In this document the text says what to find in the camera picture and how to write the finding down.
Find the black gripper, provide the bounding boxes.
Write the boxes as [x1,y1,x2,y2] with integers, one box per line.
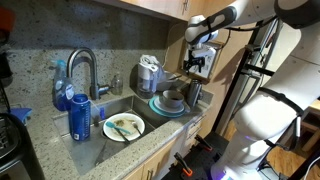
[185,57,204,73]

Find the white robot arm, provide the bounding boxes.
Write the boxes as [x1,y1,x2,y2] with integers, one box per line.
[185,0,320,180]

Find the large white mixing bowl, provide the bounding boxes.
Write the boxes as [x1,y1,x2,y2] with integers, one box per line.
[156,71,177,91]

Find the small white ceramic bowl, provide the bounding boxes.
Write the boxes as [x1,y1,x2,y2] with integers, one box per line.
[162,90,184,108]

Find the wood framed dishes sign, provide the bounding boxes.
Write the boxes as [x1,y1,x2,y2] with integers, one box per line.
[181,41,224,84]

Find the stainless steel tumbler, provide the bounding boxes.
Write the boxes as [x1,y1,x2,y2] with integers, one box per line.
[187,79,202,107]

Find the white dish towel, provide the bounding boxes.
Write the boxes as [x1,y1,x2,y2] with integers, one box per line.
[138,54,164,81]

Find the wooden upper cabinet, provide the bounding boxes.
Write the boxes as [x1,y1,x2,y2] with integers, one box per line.
[93,0,208,23]

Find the wooden cabinet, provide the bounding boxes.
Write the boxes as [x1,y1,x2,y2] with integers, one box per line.
[93,0,208,23]
[121,112,212,180]

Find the white water filter pitcher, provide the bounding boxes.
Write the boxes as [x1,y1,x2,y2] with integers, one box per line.
[137,63,158,99]

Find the black orange clamp far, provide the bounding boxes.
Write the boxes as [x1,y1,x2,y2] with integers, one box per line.
[195,134,213,151]

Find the black orange clamp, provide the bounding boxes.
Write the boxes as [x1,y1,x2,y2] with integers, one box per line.
[195,134,213,151]
[174,152,193,177]

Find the clear glass soap dispenser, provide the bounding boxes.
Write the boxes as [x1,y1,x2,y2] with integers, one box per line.
[111,73,123,95]

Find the metal fork on plate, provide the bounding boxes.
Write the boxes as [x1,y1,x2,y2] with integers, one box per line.
[131,121,142,136]

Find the dirty white plate in sink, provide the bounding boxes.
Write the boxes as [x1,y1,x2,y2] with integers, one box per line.
[103,113,146,142]

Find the dark metal kitchen faucet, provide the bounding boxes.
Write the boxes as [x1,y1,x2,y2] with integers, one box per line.
[67,47,111,100]

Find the teal scrub brush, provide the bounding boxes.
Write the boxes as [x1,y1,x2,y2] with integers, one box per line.
[106,121,130,145]

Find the black orange clamp near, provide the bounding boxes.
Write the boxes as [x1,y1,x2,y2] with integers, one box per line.
[174,152,193,177]

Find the wooden lower cabinet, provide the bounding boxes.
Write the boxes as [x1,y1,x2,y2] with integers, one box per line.
[121,112,212,180]

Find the wooden side table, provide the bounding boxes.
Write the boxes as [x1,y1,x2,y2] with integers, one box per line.
[301,100,320,152]

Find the blue dish soap bottle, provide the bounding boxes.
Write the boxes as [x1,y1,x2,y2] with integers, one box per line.
[52,60,74,111]

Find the stainless steel sink basin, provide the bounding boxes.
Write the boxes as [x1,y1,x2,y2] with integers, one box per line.
[53,96,168,175]

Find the blue sponge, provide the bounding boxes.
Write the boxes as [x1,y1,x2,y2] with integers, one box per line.
[10,108,32,125]

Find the black toaster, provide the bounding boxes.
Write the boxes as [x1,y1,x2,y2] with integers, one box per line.
[0,113,45,180]

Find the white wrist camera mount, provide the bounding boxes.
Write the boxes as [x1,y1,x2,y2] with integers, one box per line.
[191,45,216,59]

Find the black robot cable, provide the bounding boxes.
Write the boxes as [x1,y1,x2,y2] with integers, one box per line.
[256,86,306,151]

